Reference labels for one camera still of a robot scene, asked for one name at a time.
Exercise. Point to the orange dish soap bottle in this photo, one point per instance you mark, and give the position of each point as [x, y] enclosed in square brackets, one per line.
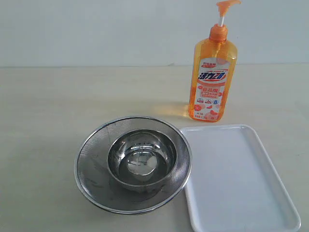
[214, 64]

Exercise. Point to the steel mesh strainer basket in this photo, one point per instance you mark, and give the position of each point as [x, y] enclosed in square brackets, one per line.
[98, 186]

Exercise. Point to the small stainless steel bowl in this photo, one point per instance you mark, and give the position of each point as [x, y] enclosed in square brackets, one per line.
[142, 160]

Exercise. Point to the white rectangular plastic tray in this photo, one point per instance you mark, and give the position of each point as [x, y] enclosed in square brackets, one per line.
[233, 185]

